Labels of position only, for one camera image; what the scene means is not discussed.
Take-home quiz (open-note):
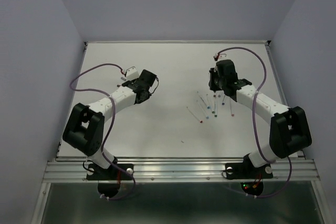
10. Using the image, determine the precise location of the pink capped pen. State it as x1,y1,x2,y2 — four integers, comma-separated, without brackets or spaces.
229,98,235,117

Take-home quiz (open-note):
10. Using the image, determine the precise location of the light blue capped pen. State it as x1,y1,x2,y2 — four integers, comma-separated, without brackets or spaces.
197,91,211,109

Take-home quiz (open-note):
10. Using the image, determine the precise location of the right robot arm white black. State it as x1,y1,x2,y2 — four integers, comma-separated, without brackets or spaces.
208,60,312,177

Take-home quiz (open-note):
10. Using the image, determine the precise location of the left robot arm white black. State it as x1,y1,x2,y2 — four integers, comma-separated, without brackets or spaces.
62,68,158,179

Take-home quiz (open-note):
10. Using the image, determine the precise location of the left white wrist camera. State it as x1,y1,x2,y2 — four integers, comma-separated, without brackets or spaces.
125,66,140,80

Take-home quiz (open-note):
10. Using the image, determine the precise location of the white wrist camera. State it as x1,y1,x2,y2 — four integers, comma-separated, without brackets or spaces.
213,52,227,61
125,66,140,80

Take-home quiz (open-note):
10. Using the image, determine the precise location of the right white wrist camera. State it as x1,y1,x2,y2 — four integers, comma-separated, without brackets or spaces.
213,52,227,61

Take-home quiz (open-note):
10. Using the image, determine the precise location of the aluminium front rail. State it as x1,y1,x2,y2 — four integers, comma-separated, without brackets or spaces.
43,158,320,184

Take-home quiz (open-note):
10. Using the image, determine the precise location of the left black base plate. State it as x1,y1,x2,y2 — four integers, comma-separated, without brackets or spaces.
82,162,136,201

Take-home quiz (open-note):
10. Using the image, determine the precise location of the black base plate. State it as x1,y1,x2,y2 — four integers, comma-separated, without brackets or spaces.
82,162,136,201
222,163,274,197

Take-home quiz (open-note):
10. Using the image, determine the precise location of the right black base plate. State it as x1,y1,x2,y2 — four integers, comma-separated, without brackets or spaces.
222,163,274,197

